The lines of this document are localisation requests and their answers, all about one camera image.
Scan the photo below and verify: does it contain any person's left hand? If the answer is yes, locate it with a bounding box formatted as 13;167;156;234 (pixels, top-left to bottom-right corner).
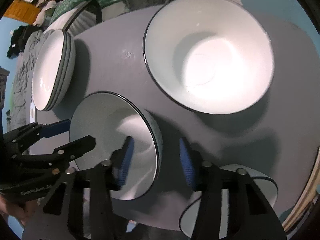
0;196;37;227

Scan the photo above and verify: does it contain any white plate under stack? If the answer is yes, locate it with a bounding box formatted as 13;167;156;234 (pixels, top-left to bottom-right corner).
44;30;72;111

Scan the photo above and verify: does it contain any grey quilted duvet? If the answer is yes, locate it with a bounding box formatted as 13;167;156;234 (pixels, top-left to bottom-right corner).
7;30;53;131

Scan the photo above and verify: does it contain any white plate black rim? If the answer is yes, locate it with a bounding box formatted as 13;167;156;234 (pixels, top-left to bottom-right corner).
52;36;76;109

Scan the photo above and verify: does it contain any white ribbed bowl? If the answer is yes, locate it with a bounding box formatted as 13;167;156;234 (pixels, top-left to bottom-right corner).
143;0;274;115
69;92;163;200
179;164;278;239

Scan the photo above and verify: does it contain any black office chair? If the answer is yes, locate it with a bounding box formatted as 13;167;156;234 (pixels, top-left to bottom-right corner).
62;0;103;31

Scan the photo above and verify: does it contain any white plate on table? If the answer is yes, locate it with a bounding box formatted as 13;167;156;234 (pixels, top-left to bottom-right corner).
31;30;64;111

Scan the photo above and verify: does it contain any white grey pillow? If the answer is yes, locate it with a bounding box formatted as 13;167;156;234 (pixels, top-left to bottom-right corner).
44;8;92;36

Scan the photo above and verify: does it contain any black clothes pile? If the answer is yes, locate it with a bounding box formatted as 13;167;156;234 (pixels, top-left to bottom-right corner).
7;25;42;59

